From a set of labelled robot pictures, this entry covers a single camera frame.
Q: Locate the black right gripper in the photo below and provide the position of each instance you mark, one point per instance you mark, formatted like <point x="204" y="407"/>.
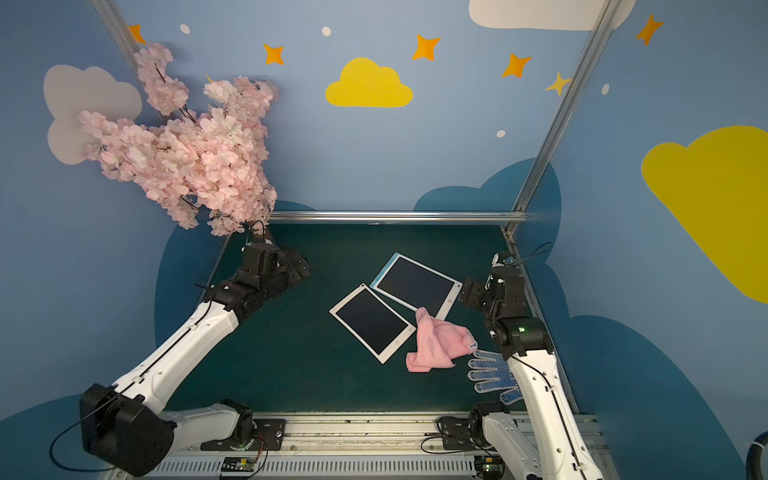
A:
<point x="474" y="294"/>

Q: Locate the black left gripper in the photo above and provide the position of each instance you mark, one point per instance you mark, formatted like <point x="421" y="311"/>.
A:
<point x="291" y="267"/>

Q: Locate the pink cloth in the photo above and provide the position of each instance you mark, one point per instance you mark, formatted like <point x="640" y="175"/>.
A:
<point x="438" y="343"/>

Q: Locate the blue-edged white drawing tablet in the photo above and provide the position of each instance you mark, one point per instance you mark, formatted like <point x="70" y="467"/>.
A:
<point x="415" y="285"/>

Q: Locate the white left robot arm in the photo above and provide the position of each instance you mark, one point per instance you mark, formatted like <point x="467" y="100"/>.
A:
<point x="126" y="425"/>

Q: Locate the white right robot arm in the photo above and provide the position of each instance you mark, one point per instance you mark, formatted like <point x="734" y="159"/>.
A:
<point x="528" y="355"/>

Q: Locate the rusty brown tree trunk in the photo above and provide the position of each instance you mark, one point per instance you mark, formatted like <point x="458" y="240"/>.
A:
<point x="264" y="234"/>

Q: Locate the blue dotted work glove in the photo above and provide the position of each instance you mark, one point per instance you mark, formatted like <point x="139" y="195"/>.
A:
<point x="490" y="372"/>

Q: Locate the pink cherry blossom tree crown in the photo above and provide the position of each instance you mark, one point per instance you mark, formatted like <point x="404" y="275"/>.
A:
<point x="211" y="162"/>

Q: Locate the right circuit board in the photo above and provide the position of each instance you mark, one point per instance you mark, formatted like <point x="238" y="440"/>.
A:
<point x="489" y="468"/>

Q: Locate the left green circuit board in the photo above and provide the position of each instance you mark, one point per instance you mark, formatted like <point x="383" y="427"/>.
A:
<point x="238" y="466"/>

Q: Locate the right table edge rail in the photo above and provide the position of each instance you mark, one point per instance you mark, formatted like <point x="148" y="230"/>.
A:
<point x="537" y="311"/>

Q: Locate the rear aluminium frame rail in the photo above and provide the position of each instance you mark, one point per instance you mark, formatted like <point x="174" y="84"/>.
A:
<point x="395" y="217"/>

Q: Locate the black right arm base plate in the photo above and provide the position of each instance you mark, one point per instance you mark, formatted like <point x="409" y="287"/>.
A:
<point x="465" y="434"/>

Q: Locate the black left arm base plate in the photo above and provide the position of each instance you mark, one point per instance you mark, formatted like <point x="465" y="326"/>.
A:
<point x="265" y="434"/>

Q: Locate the right rear aluminium post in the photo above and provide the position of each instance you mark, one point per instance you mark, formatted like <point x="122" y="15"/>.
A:
<point x="586" y="64"/>

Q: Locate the aluminium post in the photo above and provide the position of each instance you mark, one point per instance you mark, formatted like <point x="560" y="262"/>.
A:
<point x="586" y="64"/>
<point x="119" y="30"/>

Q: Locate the front aluminium rail bed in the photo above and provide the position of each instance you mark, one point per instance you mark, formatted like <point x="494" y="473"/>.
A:
<point x="339" y="445"/>

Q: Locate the left rear aluminium post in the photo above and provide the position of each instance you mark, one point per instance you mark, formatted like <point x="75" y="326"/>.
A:
<point x="119" y="30"/>

